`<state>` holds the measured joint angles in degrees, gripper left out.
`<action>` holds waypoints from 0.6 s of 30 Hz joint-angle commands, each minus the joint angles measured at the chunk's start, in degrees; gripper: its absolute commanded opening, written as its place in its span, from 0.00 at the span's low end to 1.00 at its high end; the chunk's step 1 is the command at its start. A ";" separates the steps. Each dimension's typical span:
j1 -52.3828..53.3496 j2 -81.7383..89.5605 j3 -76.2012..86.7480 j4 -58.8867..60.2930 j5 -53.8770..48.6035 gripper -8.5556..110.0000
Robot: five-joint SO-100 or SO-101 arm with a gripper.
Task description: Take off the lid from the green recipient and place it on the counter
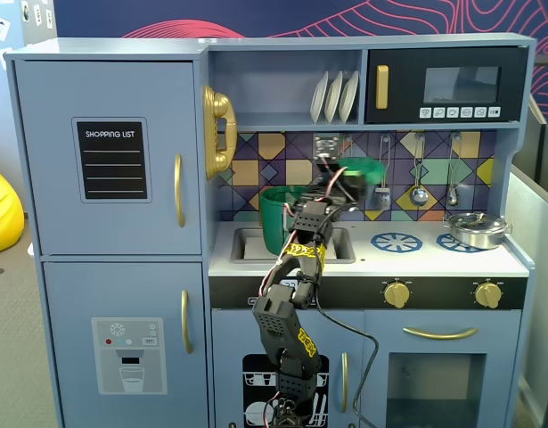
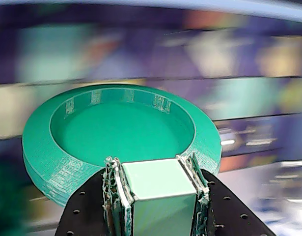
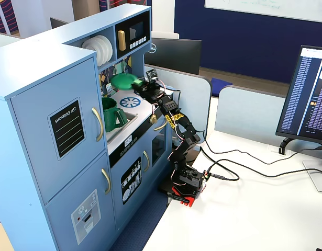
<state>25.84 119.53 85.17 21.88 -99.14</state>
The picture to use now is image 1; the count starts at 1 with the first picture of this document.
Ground black microwave door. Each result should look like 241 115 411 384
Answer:
364 46 529 125

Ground blue freezer door with dispenser print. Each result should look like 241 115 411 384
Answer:
41 260 210 428

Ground white toy plate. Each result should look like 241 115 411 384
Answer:
324 70 345 125
339 70 360 124
310 70 331 125

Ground gold oven door handle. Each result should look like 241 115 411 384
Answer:
402 326 478 342

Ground large blue fridge door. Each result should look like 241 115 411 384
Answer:
13 60 203 256

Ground gold stove knob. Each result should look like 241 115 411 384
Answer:
383 280 412 309
473 281 503 309

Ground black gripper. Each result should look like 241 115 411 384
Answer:
307 136 370 206

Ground grey toy sink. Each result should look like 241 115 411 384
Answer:
231 226 357 264

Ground metal slotted spatula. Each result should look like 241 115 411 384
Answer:
373 135 393 210

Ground blue oven door with window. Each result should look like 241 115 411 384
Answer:
363 310 522 428

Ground gold freezer door handle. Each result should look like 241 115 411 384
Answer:
180 289 194 355

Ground metal ladle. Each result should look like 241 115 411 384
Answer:
409 132 429 208

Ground grey partition panel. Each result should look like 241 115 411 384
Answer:
507 119 548 428

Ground gold dishwasher door handle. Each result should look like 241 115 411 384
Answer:
340 351 350 414

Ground gold fridge door handle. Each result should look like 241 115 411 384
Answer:
173 153 186 228

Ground black shopping list board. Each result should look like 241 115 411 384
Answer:
71 117 152 204

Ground blue toy kitchen unit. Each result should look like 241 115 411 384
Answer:
4 33 538 428

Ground steel toy pot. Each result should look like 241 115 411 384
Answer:
442 216 514 251

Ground red white servo wires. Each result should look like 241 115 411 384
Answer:
258 240 301 300

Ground black power cable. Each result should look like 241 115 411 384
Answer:
315 262 380 427

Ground small metal spoon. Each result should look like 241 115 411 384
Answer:
446 132 462 207

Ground steel pot lid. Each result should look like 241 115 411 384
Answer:
447 212 507 232

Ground yellow bean bag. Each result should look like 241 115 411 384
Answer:
0 160 25 257

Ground green ribbed container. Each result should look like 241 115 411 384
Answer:
258 186 313 256

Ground gold microwave handle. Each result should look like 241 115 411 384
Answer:
375 64 389 111

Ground gold toy telephone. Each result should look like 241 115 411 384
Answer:
202 85 238 180

